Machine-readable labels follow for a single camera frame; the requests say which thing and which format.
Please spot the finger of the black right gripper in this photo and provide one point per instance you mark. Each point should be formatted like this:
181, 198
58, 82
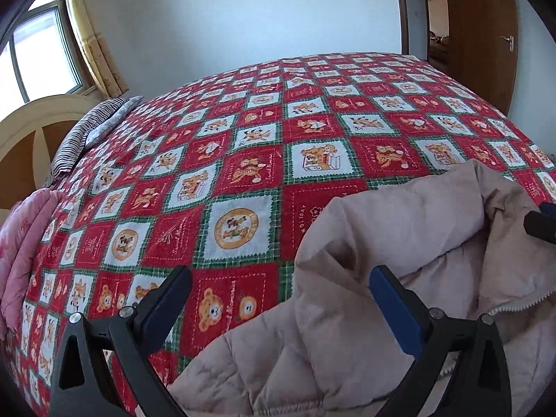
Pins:
540, 226
548, 208

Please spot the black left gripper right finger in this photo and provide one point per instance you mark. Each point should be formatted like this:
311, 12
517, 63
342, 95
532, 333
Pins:
479, 384

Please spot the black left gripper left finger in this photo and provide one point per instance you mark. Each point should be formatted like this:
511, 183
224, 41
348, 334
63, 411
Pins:
81, 383

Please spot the beige quilted down coat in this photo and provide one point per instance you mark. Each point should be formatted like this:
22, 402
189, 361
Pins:
457, 240

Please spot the pink folded quilt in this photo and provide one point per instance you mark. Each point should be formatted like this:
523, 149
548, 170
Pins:
21, 234

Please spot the brown wooden door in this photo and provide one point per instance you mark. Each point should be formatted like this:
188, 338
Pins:
478, 58

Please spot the cream wooden headboard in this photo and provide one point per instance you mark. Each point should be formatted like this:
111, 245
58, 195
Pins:
30, 137

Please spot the red patchwork bear bedspread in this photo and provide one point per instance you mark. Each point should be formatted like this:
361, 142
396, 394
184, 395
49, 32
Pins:
226, 175

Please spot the grey striped pillow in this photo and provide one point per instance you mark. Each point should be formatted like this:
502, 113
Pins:
88, 132

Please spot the yellow right curtain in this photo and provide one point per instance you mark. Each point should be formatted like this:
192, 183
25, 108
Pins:
93, 48

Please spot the silver door handle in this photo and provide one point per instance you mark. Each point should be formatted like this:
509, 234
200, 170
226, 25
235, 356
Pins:
510, 41

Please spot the window with grey frame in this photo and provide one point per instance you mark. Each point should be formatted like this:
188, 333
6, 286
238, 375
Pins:
42, 58

